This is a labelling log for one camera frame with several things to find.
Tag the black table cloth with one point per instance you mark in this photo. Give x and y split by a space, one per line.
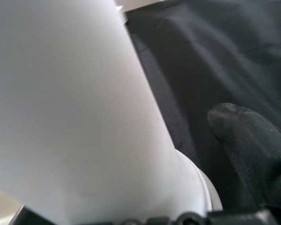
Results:
213 58

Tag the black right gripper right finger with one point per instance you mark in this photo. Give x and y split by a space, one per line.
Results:
248 145

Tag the white plastic table leg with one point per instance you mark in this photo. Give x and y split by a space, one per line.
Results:
72 93

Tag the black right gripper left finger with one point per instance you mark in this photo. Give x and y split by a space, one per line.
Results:
42 216

